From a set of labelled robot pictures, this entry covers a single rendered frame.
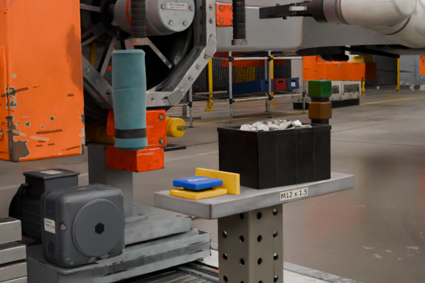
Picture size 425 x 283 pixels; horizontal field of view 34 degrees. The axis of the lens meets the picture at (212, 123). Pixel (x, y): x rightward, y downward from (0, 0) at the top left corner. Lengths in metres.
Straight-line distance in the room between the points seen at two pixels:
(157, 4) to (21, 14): 0.55
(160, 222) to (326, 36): 2.64
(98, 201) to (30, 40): 0.46
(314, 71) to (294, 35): 3.59
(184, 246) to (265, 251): 0.75
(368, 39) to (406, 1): 2.76
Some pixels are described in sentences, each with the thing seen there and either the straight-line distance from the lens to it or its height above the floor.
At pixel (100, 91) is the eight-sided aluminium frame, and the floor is 0.63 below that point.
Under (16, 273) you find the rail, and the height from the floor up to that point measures 0.28.
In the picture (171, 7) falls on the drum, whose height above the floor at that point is 0.85.
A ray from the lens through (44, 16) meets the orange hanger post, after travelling 1.40.
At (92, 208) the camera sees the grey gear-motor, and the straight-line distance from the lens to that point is 1.65.
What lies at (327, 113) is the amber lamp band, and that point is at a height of 0.58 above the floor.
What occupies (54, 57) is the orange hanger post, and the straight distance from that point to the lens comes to 1.40.
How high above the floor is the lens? 0.70
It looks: 5 degrees down
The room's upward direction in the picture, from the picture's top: 1 degrees counter-clockwise
